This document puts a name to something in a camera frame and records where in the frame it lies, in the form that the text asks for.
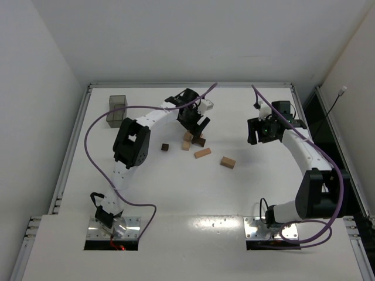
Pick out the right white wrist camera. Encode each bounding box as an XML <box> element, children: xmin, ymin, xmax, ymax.
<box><xmin>254</xmin><ymin>100</ymin><xmax>272</xmax><ymax>121</ymax></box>

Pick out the dark wood arch block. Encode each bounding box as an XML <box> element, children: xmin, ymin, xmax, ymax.
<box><xmin>191</xmin><ymin>137</ymin><xmax>206</xmax><ymax>147</ymax></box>

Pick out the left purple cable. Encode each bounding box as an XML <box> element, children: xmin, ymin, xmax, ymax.
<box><xmin>84</xmin><ymin>82</ymin><xmax>219</xmax><ymax>244</ymax></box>

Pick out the small dark wood cube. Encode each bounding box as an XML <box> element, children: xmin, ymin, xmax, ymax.
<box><xmin>161</xmin><ymin>143</ymin><xmax>169</xmax><ymax>152</ymax></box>

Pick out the black wall cable with plug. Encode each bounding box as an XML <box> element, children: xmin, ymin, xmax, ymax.
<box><xmin>313</xmin><ymin>85</ymin><xmax>348</xmax><ymax>138</ymax></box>

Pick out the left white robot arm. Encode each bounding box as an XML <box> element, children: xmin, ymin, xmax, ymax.
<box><xmin>86</xmin><ymin>88</ymin><xmax>213</xmax><ymax>230</ymax></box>

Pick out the purple cable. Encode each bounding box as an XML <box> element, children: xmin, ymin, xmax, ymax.
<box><xmin>84</xmin><ymin>82</ymin><xmax>219</xmax><ymax>244</ymax></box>
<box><xmin>251</xmin><ymin>84</ymin><xmax>345</xmax><ymax>244</ymax></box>

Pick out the pale wood cube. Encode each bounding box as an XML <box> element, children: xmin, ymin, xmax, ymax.
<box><xmin>182</xmin><ymin>140</ymin><xmax>190</xmax><ymax>151</ymax></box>

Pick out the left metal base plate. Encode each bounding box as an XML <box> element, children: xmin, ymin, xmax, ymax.
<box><xmin>86</xmin><ymin>217</ymin><xmax>141</xmax><ymax>241</ymax></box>

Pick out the tan wood cube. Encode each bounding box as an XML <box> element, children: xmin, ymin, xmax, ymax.
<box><xmin>183</xmin><ymin>132</ymin><xmax>193</xmax><ymax>142</ymax></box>

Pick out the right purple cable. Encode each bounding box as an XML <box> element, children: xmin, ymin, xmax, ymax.
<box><xmin>251</xmin><ymin>84</ymin><xmax>345</xmax><ymax>244</ymax></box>

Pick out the light wood long block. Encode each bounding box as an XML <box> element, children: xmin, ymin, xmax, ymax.
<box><xmin>194</xmin><ymin>148</ymin><xmax>212</xmax><ymax>159</ymax></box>

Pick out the smoky transparent plastic box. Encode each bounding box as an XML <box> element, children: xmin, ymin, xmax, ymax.
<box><xmin>106</xmin><ymin>95</ymin><xmax>128</xmax><ymax>128</ymax></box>

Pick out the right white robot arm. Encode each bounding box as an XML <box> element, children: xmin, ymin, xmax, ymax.
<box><xmin>247</xmin><ymin>101</ymin><xmax>350</xmax><ymax>227</ymax></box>

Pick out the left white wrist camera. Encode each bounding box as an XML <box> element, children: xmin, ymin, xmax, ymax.
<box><xmin>197</xmin><ymin>99</ymin><xmax>214</xmax><ymax>114</ymax></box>

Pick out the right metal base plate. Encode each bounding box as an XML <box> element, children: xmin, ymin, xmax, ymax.
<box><xmin>243</xmin><ymin>216</ymin><xmax>299</xmax><ymax>242</ymax></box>

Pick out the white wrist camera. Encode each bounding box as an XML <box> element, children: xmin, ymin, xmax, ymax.
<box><xmin>197</xmin><ymin>99</ymin><xmax>214</xmax><ymax>114</ymax></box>
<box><xmin>254</xmin><ymin>100</ymin><xmax>272</xmax><ymax>121</ymax></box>

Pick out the metal base plate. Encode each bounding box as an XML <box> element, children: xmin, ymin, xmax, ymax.
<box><xmin>86</xmin><ymin>217</ymin><xmax>141</xmax><ymax>241</ymax></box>
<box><xmin>243</xmin><ymin>216</ymin><xmax>299</xmax><ymax>242</ymax></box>

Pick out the light brown block right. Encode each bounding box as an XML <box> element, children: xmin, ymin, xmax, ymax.
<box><xmin>220</xmin><ymin>156</ymin><xmax>236</xmax><ymax>169</ymax></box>

